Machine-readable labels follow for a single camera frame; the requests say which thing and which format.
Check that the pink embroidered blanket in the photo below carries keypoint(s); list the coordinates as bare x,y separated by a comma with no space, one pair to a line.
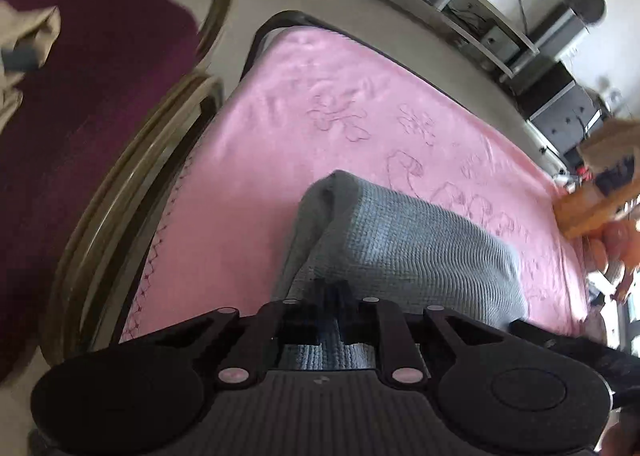
300,125

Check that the white media shelf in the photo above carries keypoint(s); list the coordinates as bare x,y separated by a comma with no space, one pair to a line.
480,10

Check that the orange plastic bottle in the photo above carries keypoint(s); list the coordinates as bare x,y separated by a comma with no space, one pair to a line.
585,211

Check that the grey waffle-knit garment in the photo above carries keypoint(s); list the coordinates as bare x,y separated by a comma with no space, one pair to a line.
400,246

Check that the maroon banquet chair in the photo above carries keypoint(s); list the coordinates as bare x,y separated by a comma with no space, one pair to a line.
90,110

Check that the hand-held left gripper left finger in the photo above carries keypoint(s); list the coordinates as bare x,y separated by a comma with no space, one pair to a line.
322,303

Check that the tan cardboard box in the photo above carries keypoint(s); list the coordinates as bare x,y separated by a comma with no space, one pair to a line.
610,140

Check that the beige jacket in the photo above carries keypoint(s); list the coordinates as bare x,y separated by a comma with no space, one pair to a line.
35,25

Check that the black cabinet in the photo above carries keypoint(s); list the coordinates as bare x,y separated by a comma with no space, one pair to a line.
550,85

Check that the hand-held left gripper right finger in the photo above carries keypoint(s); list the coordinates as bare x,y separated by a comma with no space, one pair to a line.
341,303

